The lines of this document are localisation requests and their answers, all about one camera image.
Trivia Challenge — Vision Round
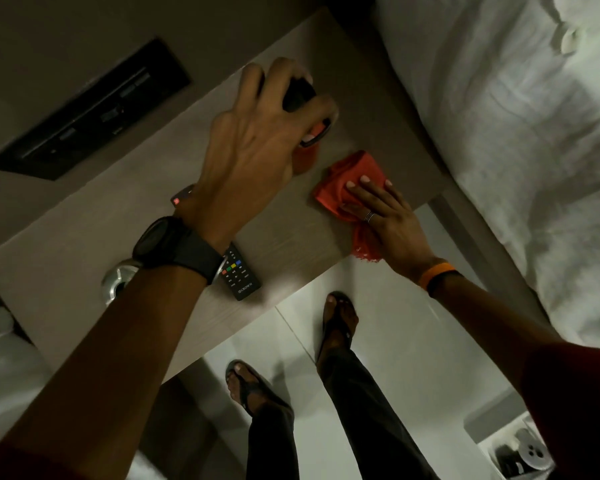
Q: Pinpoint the white round spool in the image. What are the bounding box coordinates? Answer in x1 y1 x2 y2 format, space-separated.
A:
513 428 552 470

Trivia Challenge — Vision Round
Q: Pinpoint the round silver ashtray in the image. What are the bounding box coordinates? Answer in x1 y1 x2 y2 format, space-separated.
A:
100 261 144 307

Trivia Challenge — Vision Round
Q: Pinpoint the orange bottle with black cap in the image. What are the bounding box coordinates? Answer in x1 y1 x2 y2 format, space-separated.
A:
282 77 333 176

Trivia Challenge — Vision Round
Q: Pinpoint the white storage box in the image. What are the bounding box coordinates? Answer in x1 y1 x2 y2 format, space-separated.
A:
476 411 557 480

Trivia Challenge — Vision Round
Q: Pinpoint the person's right leg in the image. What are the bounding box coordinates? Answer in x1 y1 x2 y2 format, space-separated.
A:
316 345 442 480

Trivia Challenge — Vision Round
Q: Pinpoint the person's right hand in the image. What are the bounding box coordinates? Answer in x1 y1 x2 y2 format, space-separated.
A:
339 175 440 284

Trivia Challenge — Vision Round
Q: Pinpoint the black wrist watch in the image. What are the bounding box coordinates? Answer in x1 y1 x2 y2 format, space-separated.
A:
132 216 229 286

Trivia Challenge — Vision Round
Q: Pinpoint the black wall switch panel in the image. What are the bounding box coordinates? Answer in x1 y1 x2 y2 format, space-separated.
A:
0 37 193 182

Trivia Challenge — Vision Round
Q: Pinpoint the orange wristband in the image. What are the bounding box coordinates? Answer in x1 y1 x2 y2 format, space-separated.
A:
417 262 457 291

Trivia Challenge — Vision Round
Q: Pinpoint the person's right forearm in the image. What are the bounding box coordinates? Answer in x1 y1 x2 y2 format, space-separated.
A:
431 276 563 393

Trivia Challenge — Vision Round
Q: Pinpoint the red shirt sleeve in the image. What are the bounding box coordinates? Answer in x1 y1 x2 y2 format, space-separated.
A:
521 341 600 480

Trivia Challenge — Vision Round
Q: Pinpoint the white bedding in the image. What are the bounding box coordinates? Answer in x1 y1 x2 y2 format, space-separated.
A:
0 282 53 453

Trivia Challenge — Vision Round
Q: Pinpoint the person's left leg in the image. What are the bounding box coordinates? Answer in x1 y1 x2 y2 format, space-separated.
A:
245 401 301 480

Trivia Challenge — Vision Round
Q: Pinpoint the white folded towel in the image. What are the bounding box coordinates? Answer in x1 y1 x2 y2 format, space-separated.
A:
551 0 600 56

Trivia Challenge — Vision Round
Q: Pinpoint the black sandal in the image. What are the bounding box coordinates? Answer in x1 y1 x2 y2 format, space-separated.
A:
317 291 360 366
224 359 295 419

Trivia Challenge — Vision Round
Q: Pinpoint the white bed sheet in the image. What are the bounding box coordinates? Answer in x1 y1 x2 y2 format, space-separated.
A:
374 0 600 354

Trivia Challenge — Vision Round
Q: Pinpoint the person's leg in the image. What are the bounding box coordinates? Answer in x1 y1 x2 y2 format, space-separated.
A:
316 345 442 480
245 401 301 480

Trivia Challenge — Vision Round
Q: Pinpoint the red cleaning cloth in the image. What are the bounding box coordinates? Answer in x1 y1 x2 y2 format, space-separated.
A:
313 150 387 263

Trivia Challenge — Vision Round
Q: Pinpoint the person's left forearm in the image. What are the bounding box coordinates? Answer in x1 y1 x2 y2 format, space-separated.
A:
0 265 208 480

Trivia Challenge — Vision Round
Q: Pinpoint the person's left hand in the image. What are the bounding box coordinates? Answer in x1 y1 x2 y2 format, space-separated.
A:
187 57 340 255

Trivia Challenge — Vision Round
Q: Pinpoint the black remote control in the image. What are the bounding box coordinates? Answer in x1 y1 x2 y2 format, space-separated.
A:
170 184 262 302

